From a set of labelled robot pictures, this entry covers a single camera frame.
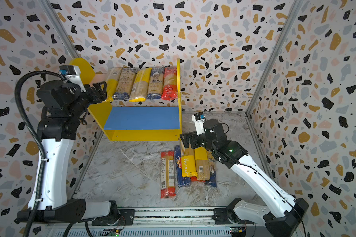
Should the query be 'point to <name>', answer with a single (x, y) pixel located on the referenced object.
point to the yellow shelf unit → (149, 120)
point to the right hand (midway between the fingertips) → (185, 131)
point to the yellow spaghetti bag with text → (188, 161)
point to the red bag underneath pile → (194, 178)
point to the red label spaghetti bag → (167, 189)
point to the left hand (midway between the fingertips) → (95, 79)
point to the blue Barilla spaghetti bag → (181, 181)
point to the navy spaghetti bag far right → (211, 181)
